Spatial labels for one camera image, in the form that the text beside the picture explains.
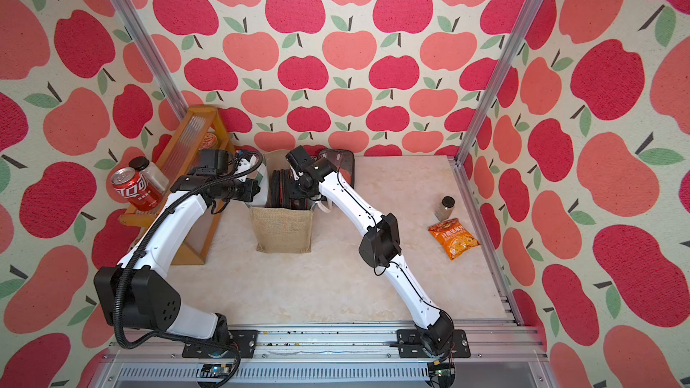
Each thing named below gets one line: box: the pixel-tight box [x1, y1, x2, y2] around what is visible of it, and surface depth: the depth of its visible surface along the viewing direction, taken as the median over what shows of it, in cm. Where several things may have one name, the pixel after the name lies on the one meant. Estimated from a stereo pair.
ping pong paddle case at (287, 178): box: [281, 168, 297, 209], surface depth 87 cm
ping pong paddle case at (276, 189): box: [270, 168, 282, 209], surface depth 92 cm
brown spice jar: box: [433, 194, 456, 222], surface depth 97 cm
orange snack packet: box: [427, 218, 482, 262], surface depth 92 cm
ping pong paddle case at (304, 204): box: [295, 197, 314, 211], surface depth 85 cm
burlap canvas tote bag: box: [249, 206, 314, 254], surface depth 80 cm
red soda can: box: [110, 167, 163, 212], surface depth 65 cm
